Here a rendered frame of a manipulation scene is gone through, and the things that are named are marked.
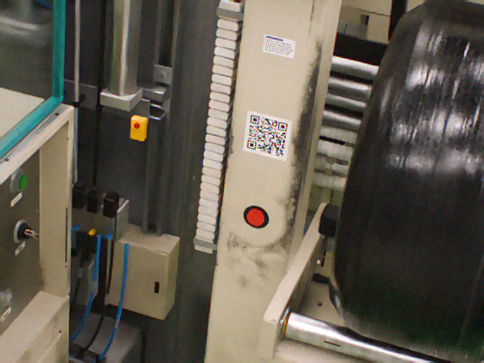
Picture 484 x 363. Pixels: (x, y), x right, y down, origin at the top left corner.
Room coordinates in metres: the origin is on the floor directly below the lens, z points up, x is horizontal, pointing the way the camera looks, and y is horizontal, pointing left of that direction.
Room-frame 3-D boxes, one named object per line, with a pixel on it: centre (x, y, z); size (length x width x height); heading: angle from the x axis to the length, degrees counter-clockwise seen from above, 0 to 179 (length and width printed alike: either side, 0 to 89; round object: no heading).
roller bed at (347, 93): (1.91, -0.18, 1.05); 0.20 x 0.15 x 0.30; 75
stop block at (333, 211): (1.63, -0.18, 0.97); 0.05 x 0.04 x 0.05; 165
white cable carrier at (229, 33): (1.53, 0.04, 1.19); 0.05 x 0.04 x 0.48; 165
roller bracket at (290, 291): (1.54, -0.13, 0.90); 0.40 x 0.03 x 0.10; 165
